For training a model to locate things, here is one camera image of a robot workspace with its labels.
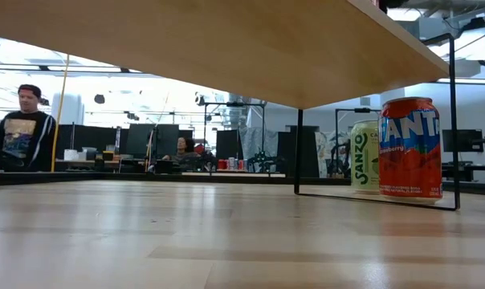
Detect black table frame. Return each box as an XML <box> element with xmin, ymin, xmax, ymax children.
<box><xmin>0</xmin><ymin>171</ymin><xmax>485</xmax><ymax>197</ymax></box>

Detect red strawberry Fanta can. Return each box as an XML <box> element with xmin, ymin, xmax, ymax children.
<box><xmin>377</xmin><ymin>96</ymin><xmax>444</xmax><ymax>201</ymax></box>

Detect wooden workbench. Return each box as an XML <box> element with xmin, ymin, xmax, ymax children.
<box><xmin>55</xmin><ymin>157</ymin><xmax>147</xmax><ymax>166</ymax></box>

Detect grey tarp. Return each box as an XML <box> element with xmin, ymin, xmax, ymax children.
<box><xmin>238</xmin><ymin>125</ymin><xmax>282</xmax><ymax>162</ymax></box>

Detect person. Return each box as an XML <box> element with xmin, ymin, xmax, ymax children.
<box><xmin>0</xmin><ymin>83</ymin><xmax>58</xmax><ymax>173</ymax></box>
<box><xmin>161</xmin><ymin>136</ymin><xmax>202</xmax><ymax>163</ymax></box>

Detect black partition wall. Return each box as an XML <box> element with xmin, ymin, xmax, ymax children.
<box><xmin>55</xmin><ymin>123</ymin><xmax>121</xmax><ymax>173</ymax></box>

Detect black camera rig frame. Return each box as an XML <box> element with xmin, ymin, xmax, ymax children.
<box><xmin>203</xmin><ymin>101</ymin><xmax>267</xmax><ymax>176</ymax></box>
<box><xmin>333</xmin><ymin>107</ymin><xmax>382</xmax><ymax>178</ymax></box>

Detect black panel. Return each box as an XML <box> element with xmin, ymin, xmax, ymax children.
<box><xmin>277</xmin><ymin>124</ymin><xmax>320</xmax><ymax>179</ymax></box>
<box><xmin>215</xmin><ymin>128</ymin><xmax>243</xmax><ymax>173</ymax></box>

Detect illustrated poster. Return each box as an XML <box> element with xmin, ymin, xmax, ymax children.
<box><xmin>314</xmin><ymin>130</ymin><xmax>351</xmax><ymax>178</ymax></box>

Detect wooden shelf board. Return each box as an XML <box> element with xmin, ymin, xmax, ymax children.
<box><xmin>0</xmin><ymin>0</ymin><xmax>451</xmax><ymax>110</ymax></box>

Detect yellow extension cable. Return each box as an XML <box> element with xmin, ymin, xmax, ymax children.
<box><xmin>49</xmin><ymin>53</ymin><xmax>71</xmax><ymax>173</ymax></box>

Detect black monitor on arm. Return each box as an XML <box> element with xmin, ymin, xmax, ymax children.
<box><xmin>442</xmin><ymin>128</ymin><xmax>485</xmax><ymax>153</ymax></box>

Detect pale green Sanzo can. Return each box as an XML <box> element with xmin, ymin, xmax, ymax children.
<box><xmin>349</xmin><ymin>119</ymin><xmax>381</xmax><ymax>195</ymax></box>

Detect white box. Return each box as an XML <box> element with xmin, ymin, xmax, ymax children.
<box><xmin>63</xmin><ymin>147</ymin><xmax>88</xmax><ymax>162</ymax></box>

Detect black wire shelf leg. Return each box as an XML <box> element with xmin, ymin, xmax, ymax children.
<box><xmin>293</xmin><ymin>34</ymin><xmax>462</xmax><ymax>212</ymax></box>

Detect black desk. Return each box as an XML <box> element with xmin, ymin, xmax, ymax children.
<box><xmin>441</xmin><ymin>160</ymin><xmax>485</xmax><ymax>184</ymax></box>

